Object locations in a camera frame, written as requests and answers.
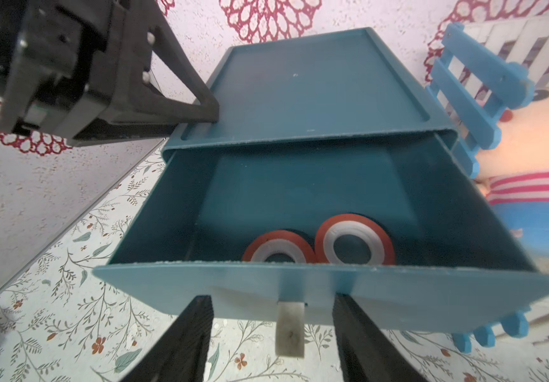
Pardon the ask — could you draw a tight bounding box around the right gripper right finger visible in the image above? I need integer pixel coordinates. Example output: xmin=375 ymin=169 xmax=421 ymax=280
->
xmin=333 ymin=294 xmax=425 ymax=382

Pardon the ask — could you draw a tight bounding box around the red tape roll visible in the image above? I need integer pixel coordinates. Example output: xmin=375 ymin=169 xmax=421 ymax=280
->
xmin=314 ymin=213 xmax=396 ymax=266
xmin=242 ymin=230 xmax=317 ymax=264

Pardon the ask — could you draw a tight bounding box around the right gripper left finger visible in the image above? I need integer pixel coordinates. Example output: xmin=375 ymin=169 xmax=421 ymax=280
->
xmin=122 ymin=295 xmax=214 ymax=382

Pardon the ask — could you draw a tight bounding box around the teal top drawer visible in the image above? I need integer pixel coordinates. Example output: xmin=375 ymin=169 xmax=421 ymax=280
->
xmin=93 ymin=132 xmax=549 ymax=345

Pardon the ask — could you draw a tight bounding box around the blue white toy crib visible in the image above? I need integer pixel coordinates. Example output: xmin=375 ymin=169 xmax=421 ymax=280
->
xmin=424 ymin=11 xmax=549 ymax=354

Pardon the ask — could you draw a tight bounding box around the plush doll blue striped shirt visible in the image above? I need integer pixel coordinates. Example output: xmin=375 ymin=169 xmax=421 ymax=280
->
xmin=475 ymin=88 xmax=549 ymax=258

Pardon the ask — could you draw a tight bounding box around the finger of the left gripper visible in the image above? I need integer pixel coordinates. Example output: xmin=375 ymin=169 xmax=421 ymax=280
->
xmin=133 ymin=1 xmax=220 ymax=125

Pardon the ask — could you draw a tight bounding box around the teal three-drawer cabinet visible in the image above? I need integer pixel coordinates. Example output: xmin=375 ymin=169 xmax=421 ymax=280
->
xmin=93 ymin=28 xmax=549 ymax=334

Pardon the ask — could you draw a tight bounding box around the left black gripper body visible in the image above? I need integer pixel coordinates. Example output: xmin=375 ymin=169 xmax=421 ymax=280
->
xmin=0 ymin=1 xmax=160 ymax=146

